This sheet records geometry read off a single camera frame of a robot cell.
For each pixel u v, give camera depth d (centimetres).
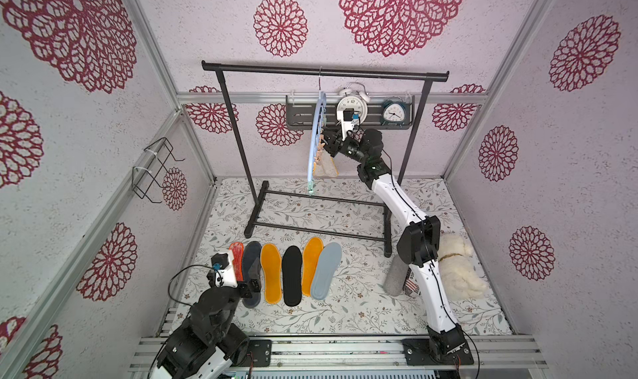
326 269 90
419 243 62
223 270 56
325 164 98
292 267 92
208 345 50
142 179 73
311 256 94
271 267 92
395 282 85
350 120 73
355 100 87
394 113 90
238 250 96
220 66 64
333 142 75
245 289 60
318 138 78
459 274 79
